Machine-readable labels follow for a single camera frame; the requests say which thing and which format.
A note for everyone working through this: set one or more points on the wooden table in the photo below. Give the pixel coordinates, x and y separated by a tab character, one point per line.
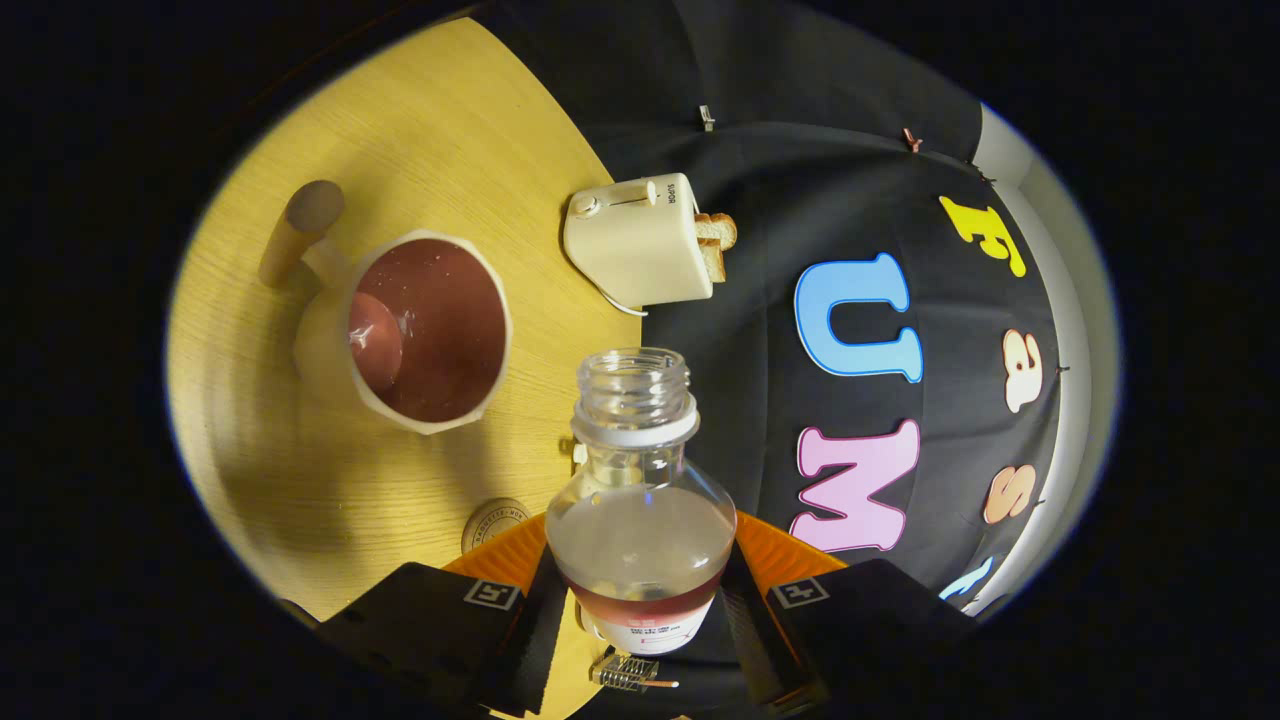
250	480

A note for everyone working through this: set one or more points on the cream toaster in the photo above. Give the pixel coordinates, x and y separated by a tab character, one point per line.
640	250

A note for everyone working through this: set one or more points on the clear juice bottle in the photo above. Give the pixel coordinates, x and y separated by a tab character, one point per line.
640	540

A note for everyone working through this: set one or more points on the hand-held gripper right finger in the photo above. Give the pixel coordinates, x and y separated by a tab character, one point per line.
760	640

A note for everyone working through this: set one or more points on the round cork coaster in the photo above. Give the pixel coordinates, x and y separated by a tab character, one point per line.
490	520

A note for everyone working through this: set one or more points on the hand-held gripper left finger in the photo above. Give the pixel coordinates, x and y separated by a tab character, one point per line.
535	640

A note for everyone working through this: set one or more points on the black backdrop cloth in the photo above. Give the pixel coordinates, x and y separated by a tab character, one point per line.
800	200

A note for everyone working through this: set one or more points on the toast slice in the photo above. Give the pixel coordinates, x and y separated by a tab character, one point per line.
720	230
714	262

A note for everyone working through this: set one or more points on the small metal grater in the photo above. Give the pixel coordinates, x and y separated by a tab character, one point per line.
625	670

